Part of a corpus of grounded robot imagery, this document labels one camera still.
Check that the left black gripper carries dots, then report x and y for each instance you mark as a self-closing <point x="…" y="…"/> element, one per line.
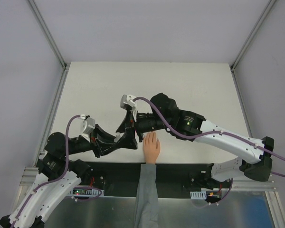
<point x="95" y="145"/>

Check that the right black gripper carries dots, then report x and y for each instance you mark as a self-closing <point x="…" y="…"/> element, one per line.
<point x="133" y="124"/>

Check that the clear nail polish bottle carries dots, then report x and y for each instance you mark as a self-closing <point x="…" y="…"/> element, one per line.
<point x="117" y="137"/>

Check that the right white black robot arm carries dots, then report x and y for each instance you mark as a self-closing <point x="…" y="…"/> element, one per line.
<point x="253" y="159"/>

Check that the grey sleeved forearm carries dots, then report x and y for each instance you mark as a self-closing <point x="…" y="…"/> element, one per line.
<point x="146" y="203"/>

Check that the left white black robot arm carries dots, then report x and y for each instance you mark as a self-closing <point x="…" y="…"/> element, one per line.
<point x="59" y="177"/>

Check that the mannequin hand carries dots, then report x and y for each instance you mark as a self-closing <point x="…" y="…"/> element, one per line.
<point x="151" y="148"/>

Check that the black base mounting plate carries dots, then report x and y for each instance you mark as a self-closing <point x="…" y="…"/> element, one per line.
<point x="175" y="181"/>

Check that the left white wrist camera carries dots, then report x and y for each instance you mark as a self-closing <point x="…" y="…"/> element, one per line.
<point x="87" y="127"/>

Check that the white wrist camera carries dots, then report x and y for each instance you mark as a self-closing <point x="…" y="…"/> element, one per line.
<point x="127" y="101"/>
<point x="87" y="127"/>

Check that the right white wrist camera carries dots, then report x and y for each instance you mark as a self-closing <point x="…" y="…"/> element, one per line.
<point x="127" y="101"/>

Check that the left white cable duct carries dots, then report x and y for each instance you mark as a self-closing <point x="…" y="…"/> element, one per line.
<point x="85" y="192"/>

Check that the white cable duct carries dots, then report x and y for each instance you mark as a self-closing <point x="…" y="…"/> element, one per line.
<point x="198" y="195"/>
<point x="85" y="192"/>

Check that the left aluminium frame post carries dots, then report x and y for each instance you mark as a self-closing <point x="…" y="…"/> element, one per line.
<point x="47" y="34"/>

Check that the aluminium frame post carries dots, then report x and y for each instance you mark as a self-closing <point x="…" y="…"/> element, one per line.
<point x="254" y="31"/>
<point x="47" y="34"/>

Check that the right white cable duct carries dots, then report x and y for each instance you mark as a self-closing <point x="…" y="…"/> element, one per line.
<point x="198" y="195"/>

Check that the right aluminium frame post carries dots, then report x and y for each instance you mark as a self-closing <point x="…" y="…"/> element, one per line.
<point x="254" y="31"/>

